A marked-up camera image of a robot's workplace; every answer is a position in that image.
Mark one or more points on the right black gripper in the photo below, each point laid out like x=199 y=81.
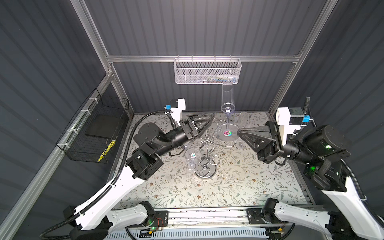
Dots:
x=266 y=142

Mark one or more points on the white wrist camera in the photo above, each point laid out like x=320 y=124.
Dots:
x=290 y=122
x=175 y=108

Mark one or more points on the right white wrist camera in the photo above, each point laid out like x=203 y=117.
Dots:
x=290 y=122

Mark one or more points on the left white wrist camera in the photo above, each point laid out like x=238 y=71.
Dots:
x=175 y=108

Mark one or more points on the floral table mat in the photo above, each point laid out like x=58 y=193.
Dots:
x=240 y=180

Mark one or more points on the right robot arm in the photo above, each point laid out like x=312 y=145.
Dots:
x=323 y=151

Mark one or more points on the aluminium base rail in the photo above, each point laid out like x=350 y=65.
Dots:
x=204 y=217

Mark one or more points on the glass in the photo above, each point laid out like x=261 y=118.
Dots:
x=227 y=132
x=250 y=123
x=192 y=156

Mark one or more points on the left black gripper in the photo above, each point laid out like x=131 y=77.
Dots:
x=188 y=128

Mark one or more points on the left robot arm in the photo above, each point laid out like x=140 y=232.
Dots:
x=96 y=218

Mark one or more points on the white wire mesh basket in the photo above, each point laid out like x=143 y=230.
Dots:
x=187 y=70

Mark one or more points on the black pad in basket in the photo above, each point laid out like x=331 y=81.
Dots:
x=103 y=127

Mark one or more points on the black wire mesh basket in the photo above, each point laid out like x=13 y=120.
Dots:
x=74 y=142

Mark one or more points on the chrome wine glass rack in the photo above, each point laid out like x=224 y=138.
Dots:
x=207 y=166

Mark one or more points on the items in white basket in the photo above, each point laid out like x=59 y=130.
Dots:
x=218 y=79

